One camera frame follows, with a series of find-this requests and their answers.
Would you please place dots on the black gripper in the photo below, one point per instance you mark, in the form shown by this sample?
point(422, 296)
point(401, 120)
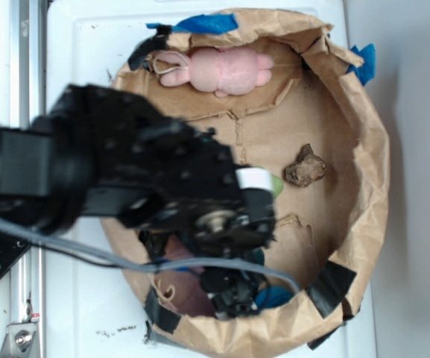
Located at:
point(162, 174)

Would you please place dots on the dark green plastic pickle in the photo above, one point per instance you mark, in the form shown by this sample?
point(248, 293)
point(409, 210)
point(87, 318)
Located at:
point(257, 256)

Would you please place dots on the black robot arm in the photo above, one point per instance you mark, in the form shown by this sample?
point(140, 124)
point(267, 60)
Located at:
point(47, 170)

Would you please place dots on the green plush turtle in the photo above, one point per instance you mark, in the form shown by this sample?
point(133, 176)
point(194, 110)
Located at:
point(277, 183)

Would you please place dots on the pink plush bunny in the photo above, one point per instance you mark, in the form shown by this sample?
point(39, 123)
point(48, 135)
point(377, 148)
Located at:
point(226, 71)

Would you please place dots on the brown paper bag bin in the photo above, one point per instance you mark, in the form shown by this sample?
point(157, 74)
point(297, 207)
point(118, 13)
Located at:
point(329, 234)

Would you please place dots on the brown rock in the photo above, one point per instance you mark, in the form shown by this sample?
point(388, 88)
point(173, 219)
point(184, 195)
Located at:
point(307, 168)

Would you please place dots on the blue tape top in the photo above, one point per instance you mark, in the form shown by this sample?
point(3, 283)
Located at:
point(201, 24)

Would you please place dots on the blue tape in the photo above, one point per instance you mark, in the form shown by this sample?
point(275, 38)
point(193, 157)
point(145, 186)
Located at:
point(201, 24)
point(367, 71)

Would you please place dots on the blue ball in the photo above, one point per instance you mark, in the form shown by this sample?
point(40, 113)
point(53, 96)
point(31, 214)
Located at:
point(272, 297)

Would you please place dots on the blue tape right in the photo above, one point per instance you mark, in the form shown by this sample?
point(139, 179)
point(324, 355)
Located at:
point(367, 71)

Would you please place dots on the aluminium frame rail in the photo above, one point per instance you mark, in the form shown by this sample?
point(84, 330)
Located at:
point(25, 102)

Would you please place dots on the metal corner bracket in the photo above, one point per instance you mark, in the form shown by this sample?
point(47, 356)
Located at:
point(21, 341)

